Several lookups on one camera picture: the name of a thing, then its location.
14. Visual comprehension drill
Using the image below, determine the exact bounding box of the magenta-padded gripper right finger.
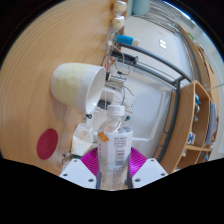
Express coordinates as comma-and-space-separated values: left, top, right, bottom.
126, 147, 169, 189

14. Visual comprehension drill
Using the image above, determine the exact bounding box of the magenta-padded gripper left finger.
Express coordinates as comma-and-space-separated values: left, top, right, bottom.
59, 148, 102, 190

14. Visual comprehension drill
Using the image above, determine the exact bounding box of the clear plastic water bottle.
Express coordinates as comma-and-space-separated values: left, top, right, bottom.
96, 104, 134, 191

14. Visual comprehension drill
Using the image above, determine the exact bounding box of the white tissue pack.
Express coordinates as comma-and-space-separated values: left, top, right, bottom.
70, 122, 95, 157

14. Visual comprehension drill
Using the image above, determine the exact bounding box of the flat round red coaster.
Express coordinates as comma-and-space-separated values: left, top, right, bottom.
36, 128, 59, 161

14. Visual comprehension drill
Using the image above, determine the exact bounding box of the wooden shelf unit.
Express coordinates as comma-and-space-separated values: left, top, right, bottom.
161, 79, 221, 174

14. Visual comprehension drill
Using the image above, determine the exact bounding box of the cream white cup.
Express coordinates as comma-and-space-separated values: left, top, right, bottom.
49, 62, 107, 115

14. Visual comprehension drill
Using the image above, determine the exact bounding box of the metal cup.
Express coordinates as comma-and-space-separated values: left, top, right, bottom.
108, 75, 125, 89

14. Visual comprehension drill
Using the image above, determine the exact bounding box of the black electric shaver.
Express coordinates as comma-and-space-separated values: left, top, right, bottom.
111, 50, 139, 66

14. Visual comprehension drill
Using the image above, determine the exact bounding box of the small blue bottle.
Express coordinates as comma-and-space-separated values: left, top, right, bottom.
114, 34, 141, 48

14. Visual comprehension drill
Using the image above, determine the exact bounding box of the teal pillow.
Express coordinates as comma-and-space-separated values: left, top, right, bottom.
131, 0, 151, 16

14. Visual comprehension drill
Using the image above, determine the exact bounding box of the grey metal desk frame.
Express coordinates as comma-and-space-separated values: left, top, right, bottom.
116, 42, 194, 164

